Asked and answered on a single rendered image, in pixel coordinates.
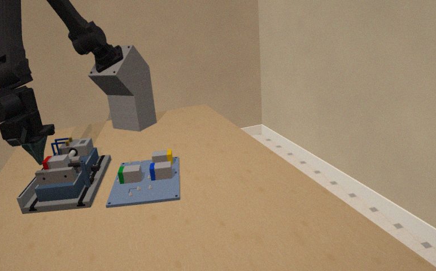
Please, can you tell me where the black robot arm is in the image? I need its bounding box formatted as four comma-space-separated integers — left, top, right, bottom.
0, 0, 123, 147

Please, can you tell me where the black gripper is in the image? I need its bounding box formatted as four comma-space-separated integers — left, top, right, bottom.
21, 124, 55, 165

